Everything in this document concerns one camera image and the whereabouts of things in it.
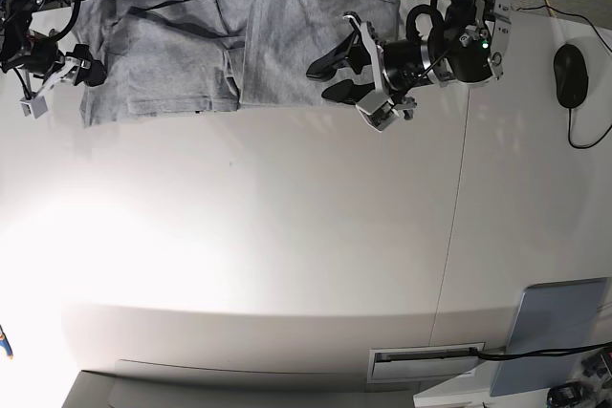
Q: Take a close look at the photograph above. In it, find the silver gripper image left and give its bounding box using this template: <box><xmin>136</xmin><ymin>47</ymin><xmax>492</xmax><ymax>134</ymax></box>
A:
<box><xmin>26</xmin><ymin>44</ymin><xmax>107</xmax><ymax>102</ymax></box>

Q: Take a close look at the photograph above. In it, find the silver gripper image right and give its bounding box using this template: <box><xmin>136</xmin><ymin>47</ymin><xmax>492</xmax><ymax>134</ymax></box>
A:
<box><xmin>306</xmin><ymin>11</ymin><xmax>421</xmax><ymax>120</ymax></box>

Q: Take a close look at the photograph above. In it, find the grey T-shirt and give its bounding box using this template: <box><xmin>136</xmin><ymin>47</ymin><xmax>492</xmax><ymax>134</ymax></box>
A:
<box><xmin>75</xmin><ymin>0</ymin><xmax>400</xmax><ymax>127</ymax></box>

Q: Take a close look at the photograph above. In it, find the black computer mouse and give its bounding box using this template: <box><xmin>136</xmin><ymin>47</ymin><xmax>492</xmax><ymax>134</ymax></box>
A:
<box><xmin>553</xmin><ymin>43</ymin><xmax>589</xmax><ymax>110</ymax></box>

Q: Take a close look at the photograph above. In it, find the blue orange object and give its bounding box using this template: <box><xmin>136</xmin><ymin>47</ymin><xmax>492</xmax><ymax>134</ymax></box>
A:
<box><xmin>0</xmin><ymin>327</ymin><xmax>13</xmax><ymax>359</ymax></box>

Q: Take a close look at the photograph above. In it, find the grey laptop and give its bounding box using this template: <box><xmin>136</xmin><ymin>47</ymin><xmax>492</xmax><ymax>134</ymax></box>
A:
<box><xmin>490</xmin><ymin>278</ymin><xmax>607</xmax><ymax>397</ymax></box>

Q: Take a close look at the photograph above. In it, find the black items bottom right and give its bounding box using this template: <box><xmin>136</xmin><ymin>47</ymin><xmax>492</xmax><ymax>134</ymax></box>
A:
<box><xmin>546</xmin><ymin>347</ymin><xmax>611</xmax><ymax>408</ymax></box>

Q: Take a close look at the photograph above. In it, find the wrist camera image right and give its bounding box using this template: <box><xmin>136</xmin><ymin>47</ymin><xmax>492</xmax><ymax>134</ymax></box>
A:
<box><xmin>356</xmin><ymin>90</ymin><xmax>400</xmax><ymax>133</ymax></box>

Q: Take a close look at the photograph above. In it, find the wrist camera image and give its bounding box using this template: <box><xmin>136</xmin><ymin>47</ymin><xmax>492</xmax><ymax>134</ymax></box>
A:
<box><xmin>20</xmin><ymin>96</ymin><xmax>49</xmax><ymax>119</ymax></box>
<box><xmin>356</xmin><ymin>90</ymin><xmax>400</xmax><ymax>133</ymax></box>

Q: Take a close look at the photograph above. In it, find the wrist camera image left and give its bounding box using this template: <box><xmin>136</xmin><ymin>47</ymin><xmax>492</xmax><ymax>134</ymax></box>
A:
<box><xmin>20</xmin><ymin>96</ymin><xmax>49</xmax><ymax>119</ymax></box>

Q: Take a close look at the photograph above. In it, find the black mouse cable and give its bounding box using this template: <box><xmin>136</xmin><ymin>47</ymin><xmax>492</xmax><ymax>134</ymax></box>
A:
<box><xmin>567</xmin><ymin>11</ymin><xmax>612</xmax><ymax>150</ymax></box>

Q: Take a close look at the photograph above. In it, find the white cable grommet tray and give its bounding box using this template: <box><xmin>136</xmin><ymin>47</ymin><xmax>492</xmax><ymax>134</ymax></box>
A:
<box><xmin>366</xmin><ymin>342</ymin><xmax>485</xmax><ymax>384</ymax></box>

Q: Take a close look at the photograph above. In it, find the black cable on desk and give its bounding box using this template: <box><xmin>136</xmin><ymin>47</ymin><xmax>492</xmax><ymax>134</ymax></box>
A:
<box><xmin>470</xmin><ymin>343</ymin><xmax>612</xmax><ymax>362</ymax></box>

